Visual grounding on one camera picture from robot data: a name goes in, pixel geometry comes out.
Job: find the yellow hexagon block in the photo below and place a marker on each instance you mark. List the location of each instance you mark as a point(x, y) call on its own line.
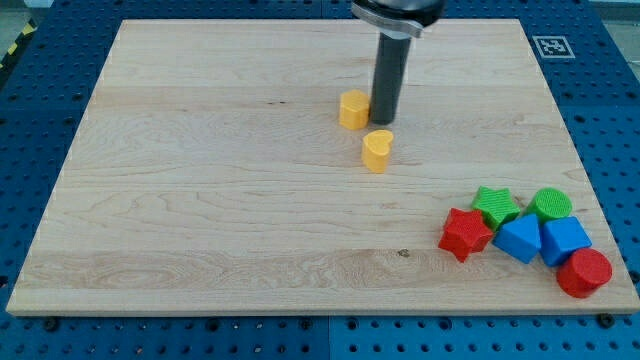
point(354, 109)

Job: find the robot arm flange end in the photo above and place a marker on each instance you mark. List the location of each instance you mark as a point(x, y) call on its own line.
point(399, 18)

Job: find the yellow heart block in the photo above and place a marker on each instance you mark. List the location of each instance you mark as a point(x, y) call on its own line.
point(376, 150)

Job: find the wooden board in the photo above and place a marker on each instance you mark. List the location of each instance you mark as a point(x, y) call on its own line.
point(209, 176)

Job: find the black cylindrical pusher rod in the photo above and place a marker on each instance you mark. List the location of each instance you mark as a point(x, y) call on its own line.
point(391, 60)

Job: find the red star block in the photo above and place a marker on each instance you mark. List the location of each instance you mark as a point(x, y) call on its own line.
point(464, 233)

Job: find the green star block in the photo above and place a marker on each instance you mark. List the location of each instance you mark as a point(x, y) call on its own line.
point(496, 205)

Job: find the blue triangle block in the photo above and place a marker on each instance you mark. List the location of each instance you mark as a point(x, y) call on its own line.
point(520, 238)

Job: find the green cylinder block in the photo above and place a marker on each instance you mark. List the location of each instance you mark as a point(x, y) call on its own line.
point(549, 204)

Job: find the blue cube block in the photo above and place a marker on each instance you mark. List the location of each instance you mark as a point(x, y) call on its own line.
point(561, 238)

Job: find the white fiducial marker tag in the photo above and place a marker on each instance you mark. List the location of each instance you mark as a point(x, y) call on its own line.
point(553, 47)

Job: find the red cylinder block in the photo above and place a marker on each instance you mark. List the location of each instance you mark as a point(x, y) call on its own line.
point(585, 272)

